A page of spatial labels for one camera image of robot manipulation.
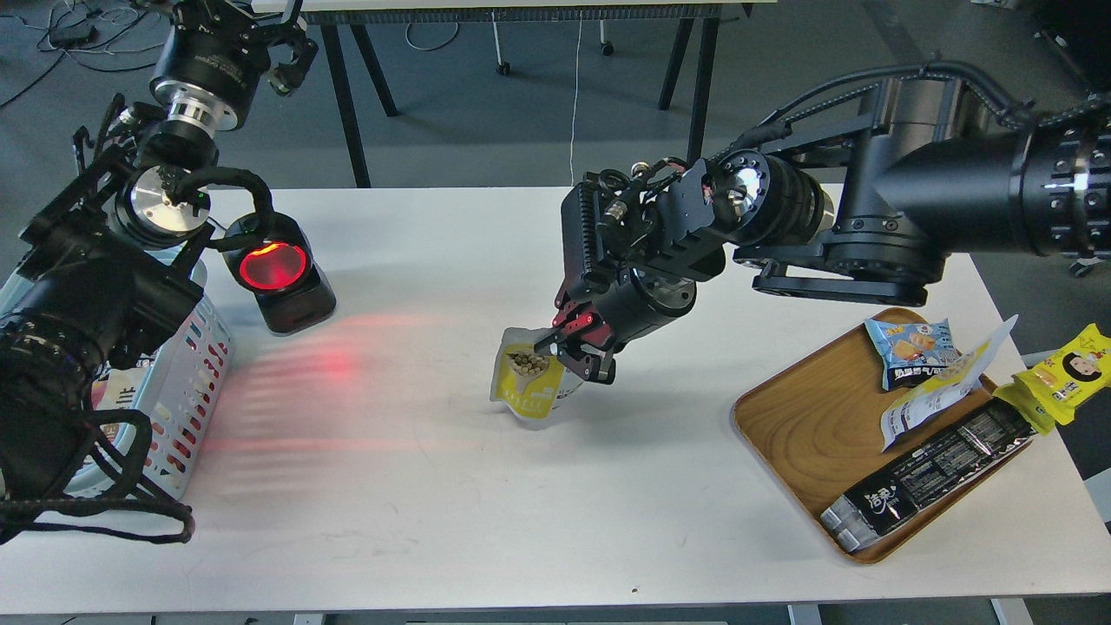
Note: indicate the black legged background table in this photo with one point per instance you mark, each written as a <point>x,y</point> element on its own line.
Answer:
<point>523,104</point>

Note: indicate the long black snack package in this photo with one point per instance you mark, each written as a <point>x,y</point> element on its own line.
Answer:
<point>918,480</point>

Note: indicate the light blue plastic basket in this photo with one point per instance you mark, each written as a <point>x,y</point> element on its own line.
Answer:
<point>187,391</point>

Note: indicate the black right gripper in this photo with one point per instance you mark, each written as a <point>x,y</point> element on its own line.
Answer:
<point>587,334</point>

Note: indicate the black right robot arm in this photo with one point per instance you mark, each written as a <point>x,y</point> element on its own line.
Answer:
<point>858,190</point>

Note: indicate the black barcode scanner red window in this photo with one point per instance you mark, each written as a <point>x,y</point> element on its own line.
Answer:
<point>291,291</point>

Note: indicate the yellow cartoon face snack bag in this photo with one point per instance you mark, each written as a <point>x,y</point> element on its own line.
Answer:
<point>1048,393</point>

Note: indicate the blue snack bag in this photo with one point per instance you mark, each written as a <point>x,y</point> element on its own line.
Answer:
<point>911,352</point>

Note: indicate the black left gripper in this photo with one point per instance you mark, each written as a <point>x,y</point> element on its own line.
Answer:
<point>206,56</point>

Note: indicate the snack packs inside basket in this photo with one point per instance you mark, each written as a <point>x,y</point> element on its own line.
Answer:
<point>117,389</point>

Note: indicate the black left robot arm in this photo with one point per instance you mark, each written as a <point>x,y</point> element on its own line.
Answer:
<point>148,181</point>

